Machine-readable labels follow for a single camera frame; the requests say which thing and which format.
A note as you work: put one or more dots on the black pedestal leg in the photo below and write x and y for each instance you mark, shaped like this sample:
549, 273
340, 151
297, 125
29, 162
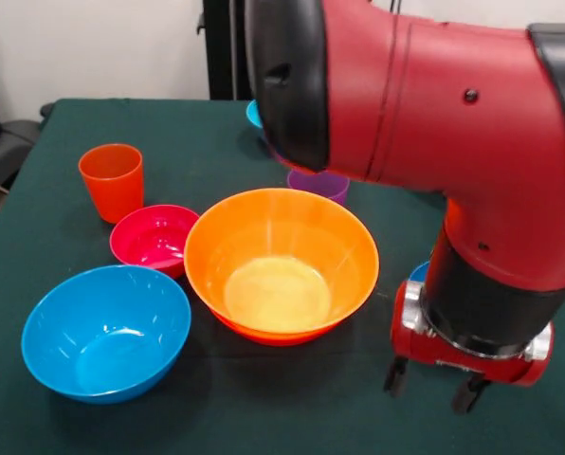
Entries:
12, 137

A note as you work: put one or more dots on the purple cup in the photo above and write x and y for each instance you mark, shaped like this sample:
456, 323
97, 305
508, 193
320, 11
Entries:
330, 187

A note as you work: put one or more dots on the large sky blue bowl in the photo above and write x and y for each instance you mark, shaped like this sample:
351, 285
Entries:
107, 341

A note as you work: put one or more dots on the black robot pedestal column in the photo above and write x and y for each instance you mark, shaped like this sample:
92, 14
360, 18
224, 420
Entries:
225, 47

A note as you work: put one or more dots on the dark green table cloth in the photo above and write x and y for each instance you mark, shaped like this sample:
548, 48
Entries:
169, 142

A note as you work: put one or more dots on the dark blue bowl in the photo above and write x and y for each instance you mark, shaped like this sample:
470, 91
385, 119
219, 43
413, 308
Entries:
420, 272

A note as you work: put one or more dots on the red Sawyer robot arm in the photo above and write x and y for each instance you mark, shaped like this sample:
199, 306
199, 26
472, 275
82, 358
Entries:
453, 118

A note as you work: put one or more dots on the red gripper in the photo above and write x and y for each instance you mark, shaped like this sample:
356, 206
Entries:
453, 360

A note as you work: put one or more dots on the yellow bowl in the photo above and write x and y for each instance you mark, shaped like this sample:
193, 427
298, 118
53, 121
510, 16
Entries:
282, 246

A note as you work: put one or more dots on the orange bowl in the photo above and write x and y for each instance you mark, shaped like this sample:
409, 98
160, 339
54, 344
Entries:
273, 337

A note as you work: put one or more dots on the small light blue bowl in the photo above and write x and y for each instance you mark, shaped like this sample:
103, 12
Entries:
253, 116

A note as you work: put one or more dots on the orange cup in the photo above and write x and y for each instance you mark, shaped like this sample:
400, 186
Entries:
114, 189

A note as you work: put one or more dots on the pink bowl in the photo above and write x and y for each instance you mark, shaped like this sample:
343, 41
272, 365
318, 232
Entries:
145, 237

